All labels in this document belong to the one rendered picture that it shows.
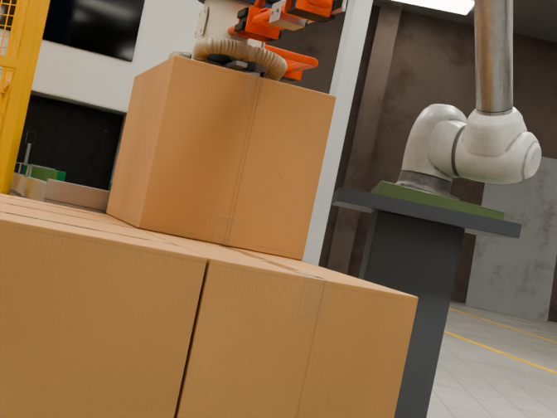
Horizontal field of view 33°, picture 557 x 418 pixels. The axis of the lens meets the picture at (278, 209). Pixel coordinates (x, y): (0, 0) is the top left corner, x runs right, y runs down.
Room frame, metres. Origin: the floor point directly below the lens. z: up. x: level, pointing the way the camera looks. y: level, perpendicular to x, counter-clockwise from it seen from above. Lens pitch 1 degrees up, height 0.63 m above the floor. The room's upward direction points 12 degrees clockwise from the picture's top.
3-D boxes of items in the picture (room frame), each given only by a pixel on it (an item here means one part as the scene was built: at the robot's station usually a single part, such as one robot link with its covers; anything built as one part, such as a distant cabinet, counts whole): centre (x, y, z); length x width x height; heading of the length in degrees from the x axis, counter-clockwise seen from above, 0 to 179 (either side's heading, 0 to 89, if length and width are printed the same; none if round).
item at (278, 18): (2.04, 0.06, 1.07); 0.07 x 0.07 x 0.04; 19
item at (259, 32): (2.25, 0.13, 1.07); 0.10 x 0.08 x 0.06; 109
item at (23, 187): (3.81, 1.04, 0.50); 2.31 x 0.05 x 0.19; 20
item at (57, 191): (2.82, 0.33, 0.58); 0.70 x 0.03 x 0.06; 110
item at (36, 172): (4.17, 1.10, 0.60); 1.60 x 0.11 x 0.09; 20
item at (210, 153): (2.48, 0.20, 0.75); 0.60 x 0.40 x 0.40; 18
